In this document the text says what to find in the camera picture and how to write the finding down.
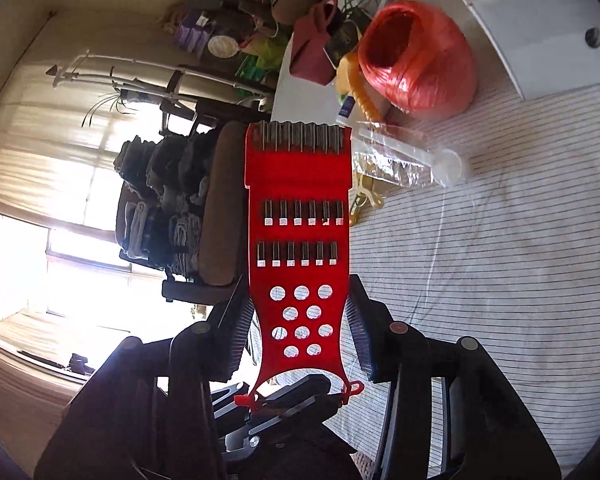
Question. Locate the white pole rack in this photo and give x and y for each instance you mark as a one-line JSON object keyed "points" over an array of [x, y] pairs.
{"points": [[145, 72]]}

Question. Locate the black speaker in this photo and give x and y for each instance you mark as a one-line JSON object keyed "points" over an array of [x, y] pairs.
{"points": [[210, 0]]}

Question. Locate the purple boxes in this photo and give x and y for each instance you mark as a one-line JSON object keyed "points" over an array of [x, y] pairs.
{"points": [[192, 35]]}

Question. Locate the small white blue-label box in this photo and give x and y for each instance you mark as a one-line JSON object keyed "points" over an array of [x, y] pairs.
{"points": [[347, 107]]}

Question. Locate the maroon bag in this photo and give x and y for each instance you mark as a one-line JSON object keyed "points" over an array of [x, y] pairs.
{"points": [[312, 45]]}

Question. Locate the stack of folded clothes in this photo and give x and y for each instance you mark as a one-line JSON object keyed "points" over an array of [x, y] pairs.
{"points": [[165, 200]]}

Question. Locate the round white disc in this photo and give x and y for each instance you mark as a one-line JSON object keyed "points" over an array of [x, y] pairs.
{"points": [[223, 46]]}

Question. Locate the potted plant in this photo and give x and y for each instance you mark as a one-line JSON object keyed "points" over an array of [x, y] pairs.
{"points": [[105, 102]]}

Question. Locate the clear plastic package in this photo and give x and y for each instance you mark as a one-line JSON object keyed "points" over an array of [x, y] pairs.
{"points": [[405, 155]]}

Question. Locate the green bag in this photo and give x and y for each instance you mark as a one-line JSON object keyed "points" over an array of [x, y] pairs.
{"points": [[255, 60]]}

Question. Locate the yellow scissors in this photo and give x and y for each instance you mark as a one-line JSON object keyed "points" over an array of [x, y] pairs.
{"points": [[366, 192]]}

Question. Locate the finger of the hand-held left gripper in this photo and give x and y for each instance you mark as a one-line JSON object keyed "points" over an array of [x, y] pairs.
{"points": [[295, 394], [230, 402]]}

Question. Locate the orange-red plastic twine ball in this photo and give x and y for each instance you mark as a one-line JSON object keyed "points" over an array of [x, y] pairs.
{"points": [[420, 60]]}

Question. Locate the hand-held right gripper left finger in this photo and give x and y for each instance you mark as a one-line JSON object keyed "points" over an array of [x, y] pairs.
{"points": [[236, 340]]}

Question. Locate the beige curtain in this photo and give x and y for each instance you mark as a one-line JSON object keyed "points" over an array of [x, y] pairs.
{"points": [[55, 160]]}

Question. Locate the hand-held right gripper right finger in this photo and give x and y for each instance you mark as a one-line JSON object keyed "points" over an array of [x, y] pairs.
{"points": [[360, 345]]}

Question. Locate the brown chair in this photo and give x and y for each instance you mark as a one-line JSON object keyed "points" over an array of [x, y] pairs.
{"points": [[225, 200]]}

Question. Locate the white cardboard box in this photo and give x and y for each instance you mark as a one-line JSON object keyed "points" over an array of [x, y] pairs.
{"points": [[530, 30]]}

